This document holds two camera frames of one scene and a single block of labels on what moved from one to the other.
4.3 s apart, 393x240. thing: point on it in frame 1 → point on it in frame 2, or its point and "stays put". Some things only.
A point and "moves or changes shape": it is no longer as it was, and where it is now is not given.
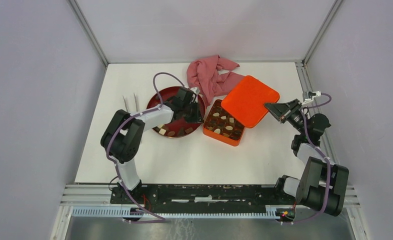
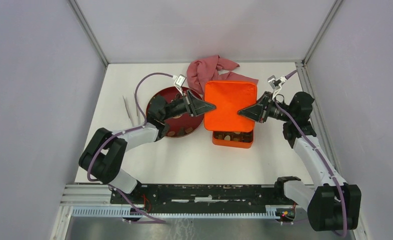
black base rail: (270, 195) stays put
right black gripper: (281, 107) → (258, 112)
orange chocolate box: (221, 125) → (233, 139)
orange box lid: (246, 101) moves or changes shape
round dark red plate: (179, 128) stays put
